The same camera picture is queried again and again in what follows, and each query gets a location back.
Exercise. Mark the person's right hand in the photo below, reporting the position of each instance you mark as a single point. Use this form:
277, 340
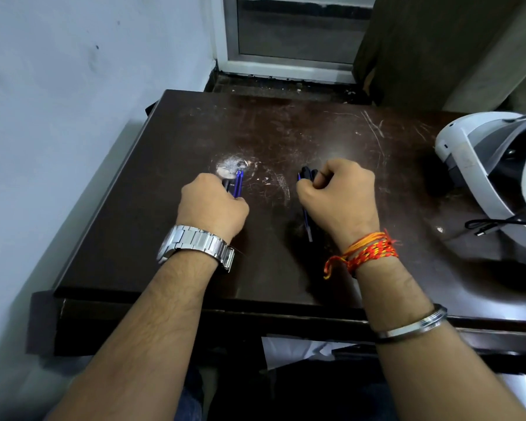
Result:
344, 201

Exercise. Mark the person's left hand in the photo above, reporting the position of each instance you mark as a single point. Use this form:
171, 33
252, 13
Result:
210, 206

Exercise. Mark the person's right thumb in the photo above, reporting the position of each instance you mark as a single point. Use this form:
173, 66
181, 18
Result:
322, 178

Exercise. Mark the blue pen with black grip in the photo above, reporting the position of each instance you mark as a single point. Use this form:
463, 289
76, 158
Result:
307, 206

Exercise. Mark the person's right forearm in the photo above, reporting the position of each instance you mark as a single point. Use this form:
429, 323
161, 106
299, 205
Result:
429, 346

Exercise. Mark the person's left forearm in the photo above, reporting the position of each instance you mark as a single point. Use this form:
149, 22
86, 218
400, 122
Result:
149, 333

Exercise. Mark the dark wooden table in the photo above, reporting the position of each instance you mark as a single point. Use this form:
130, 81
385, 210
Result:
263, 206

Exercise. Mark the orange red thread wristband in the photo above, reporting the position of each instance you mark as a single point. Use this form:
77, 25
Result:
364, 252

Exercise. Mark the silver metal wristwatch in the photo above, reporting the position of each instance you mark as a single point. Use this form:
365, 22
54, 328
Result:
193, 243

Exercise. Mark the grey framed door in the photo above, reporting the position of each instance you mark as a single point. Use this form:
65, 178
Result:
296, 34

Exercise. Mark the white paper sheet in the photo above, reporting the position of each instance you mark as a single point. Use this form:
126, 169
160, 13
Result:
307, 350

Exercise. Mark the white headset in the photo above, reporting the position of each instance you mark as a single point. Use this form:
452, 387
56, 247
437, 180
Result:
495, 170

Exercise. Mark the silver metal bangle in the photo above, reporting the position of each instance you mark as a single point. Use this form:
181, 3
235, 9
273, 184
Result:
416, 325

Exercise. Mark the brown curtain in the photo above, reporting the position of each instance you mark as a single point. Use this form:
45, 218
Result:
438, 48

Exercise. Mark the person's dark trousers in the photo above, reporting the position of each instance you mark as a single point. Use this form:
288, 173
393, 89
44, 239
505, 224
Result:
254, 390

